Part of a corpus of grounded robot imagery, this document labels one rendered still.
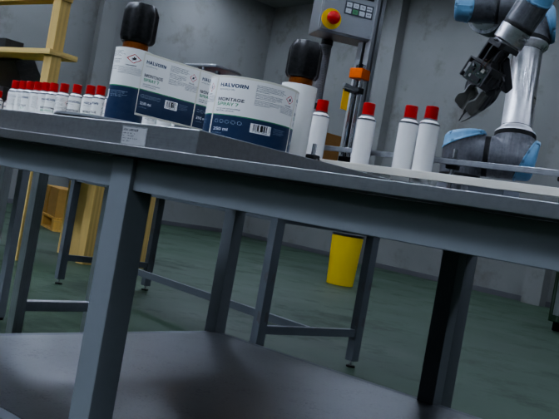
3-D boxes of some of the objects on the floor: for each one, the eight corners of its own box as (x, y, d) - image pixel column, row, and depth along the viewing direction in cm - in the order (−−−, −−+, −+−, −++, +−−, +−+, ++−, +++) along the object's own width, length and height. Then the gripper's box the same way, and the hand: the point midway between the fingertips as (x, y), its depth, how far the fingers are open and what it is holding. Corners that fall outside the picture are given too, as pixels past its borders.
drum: (338, 286, 884) (348, 234, 884) (317, 280, 913) (325, 229, 913) (362, 288, 907) (370, 238, 907) (339, 283, 936) (348, 234, 935)
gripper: (482, 30, 191) (433, 106, 197) (511, 46, 185) (459, 125, 192) (499, 40, 197) (451, 114, 203) (526, 56, 192) (477, 131, 198)
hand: (463, 117), depth 199 cm, fingers closed
